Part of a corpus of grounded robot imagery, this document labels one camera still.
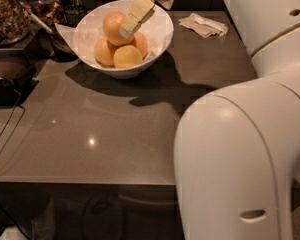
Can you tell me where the black appliance on left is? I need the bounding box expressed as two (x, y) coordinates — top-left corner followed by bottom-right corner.
(0, 56), (37, 107)

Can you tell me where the black power cable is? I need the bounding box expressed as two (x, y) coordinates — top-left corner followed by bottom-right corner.
(0, 89), (26, 170)

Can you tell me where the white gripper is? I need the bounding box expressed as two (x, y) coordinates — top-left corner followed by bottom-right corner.
(120, 0), (174, 38)

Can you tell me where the orange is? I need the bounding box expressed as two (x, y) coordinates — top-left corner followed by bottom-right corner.
(131, 32), (148, 58)
(94, 37), (118, 66)
(103, 11), (133, 47)
(113, 45), (143, 68)

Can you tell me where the white paper under bowl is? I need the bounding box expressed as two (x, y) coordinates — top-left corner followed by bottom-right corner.
(55, 24), (77, 52)

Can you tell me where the glass jar of snacks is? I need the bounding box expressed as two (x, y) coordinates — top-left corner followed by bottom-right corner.
(19, 0), (66, 27)

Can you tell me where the white utensil handle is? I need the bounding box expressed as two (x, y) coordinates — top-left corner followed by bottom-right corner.
(23, 8), (54, 34)

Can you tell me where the white ceramic bowl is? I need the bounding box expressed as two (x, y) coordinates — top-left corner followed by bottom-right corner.
(69, 0), (174, 79)

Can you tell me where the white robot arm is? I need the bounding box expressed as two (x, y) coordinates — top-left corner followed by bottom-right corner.
(174, 0), (300, 240)

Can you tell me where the crumpled paper napkin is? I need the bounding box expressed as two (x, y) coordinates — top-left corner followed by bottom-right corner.
(179, 13), (229, 38)

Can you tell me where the large glass nut jar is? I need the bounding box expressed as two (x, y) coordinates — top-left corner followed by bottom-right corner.
(0, 0), (30, 47)

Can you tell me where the dark wire basket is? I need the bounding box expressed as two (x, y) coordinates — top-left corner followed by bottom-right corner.
(64, 5), (87, 27)

